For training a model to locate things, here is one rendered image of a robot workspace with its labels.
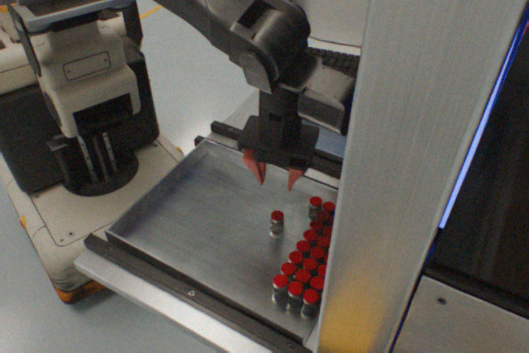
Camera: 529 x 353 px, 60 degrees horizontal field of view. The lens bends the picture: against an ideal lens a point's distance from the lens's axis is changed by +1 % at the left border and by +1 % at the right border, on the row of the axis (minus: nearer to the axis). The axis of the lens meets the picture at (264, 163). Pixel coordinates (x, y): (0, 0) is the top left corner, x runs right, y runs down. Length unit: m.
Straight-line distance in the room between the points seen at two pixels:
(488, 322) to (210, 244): 0.48
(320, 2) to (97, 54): 0.64
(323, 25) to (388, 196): 1.17
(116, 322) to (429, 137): 1.56
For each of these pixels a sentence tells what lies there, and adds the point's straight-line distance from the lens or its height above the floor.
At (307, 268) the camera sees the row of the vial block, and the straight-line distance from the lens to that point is 0.65.
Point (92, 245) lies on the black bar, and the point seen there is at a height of 0.90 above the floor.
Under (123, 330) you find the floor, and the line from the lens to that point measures 1.72.
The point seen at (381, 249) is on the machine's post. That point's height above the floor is 1.21.
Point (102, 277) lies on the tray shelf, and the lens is 0.74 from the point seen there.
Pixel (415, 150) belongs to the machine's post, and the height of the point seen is 1.30.
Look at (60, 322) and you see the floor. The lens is 1.80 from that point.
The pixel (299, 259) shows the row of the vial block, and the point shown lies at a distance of 0.66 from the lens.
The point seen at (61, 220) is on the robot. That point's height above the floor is 0.28.
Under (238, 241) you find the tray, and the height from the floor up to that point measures 0.88.
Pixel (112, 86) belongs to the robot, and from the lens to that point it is 1.32.
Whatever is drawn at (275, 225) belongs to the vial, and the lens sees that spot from 0.71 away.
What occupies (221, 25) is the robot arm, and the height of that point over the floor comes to 1.25.
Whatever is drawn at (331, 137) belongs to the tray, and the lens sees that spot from 0.93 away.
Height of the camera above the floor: 1.46
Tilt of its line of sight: 42 degrees down
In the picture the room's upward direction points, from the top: straight up
